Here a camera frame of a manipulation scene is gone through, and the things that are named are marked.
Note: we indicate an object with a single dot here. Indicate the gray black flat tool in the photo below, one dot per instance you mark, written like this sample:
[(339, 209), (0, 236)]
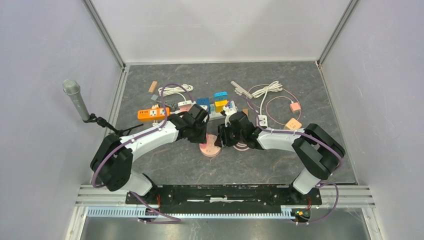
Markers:
[(158, 99)]

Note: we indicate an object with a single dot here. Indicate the small brown wooden block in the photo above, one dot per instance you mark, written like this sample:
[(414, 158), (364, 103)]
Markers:
[(153, 87)]

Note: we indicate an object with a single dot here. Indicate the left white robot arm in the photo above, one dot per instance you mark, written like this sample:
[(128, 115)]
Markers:
[(113, 161)]

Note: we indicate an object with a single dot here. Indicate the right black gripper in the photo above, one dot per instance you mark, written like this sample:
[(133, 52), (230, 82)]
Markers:
[(222, 140)]

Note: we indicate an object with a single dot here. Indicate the long white power strip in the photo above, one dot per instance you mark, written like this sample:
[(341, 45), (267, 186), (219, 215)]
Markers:
[(213, 115)]

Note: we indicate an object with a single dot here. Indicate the yellow cube adapter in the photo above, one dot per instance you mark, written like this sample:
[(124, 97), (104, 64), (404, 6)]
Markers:
[(219, 105)]

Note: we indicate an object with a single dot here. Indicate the pink square charger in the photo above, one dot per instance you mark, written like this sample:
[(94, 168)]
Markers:
[(295, 107)]

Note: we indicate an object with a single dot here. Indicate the silver microphone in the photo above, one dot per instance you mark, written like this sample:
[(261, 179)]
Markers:
[(73, 90)]

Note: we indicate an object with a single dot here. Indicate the orange power strip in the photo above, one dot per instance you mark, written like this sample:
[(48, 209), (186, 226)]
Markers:
[(153, 114)]

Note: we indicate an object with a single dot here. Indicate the pink white plug adapter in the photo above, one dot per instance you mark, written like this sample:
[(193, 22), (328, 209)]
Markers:
[(185, 106)]

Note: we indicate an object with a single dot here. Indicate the small white power strip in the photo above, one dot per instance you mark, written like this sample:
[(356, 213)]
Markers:
[(262, 120)]

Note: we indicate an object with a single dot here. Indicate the light blue adapter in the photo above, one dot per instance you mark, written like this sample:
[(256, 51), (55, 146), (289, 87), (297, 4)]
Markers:
[(220, 96)]

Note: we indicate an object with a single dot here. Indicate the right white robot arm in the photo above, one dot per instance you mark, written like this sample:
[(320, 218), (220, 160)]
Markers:
[(320, 153)]

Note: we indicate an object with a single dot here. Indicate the pink folding extension socket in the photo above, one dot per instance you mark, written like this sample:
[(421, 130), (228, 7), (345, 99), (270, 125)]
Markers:
[(210, 141)]

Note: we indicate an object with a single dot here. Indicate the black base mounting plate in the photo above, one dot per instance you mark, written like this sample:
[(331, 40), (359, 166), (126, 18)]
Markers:
[(228, 198)]

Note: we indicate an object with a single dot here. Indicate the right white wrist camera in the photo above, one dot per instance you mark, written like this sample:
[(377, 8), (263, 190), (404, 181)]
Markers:
[(229, 111)]

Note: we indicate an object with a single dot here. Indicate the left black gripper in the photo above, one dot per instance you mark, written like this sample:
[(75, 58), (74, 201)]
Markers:
[(202, 138)]

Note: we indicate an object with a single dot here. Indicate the round pink socket base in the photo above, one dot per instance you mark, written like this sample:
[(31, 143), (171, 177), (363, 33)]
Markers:
[(209, 152)]

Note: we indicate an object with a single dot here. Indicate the blue cube adapter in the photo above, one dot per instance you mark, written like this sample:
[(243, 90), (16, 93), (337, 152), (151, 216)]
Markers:
[(204, 101)]

